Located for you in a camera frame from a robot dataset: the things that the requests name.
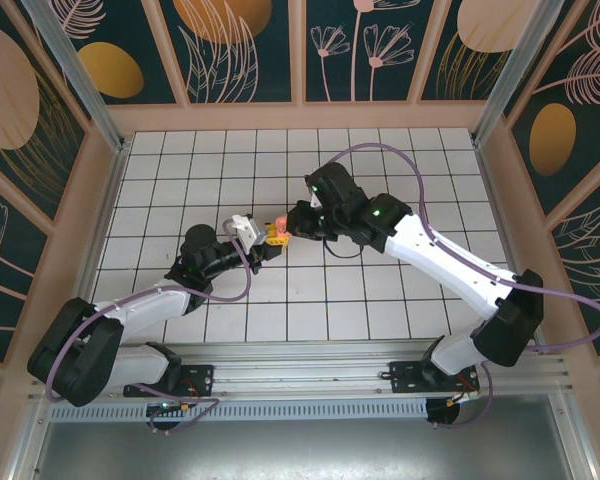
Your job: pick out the cream earbud charging case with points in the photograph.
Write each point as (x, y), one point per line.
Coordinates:
(282, 225)

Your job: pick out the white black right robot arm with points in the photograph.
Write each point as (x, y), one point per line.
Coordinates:
(445, 265)

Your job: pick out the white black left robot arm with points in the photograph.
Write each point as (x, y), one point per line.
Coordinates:
(145, 310)

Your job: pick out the small electronics board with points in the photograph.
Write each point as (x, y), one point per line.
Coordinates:
(167, 407)

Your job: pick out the grey metal base sheet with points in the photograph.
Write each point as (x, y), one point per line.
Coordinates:
(305, 450)

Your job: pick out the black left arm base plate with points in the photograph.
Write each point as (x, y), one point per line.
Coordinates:
(200, 380)

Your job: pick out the aluminium mounting rail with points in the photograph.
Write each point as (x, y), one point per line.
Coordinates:
(305, 370)

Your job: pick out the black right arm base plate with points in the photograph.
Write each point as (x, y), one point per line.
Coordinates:
(405, 380)

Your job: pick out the aluminium corner post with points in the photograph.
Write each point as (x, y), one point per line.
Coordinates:
(512, 75)
(86, 85)

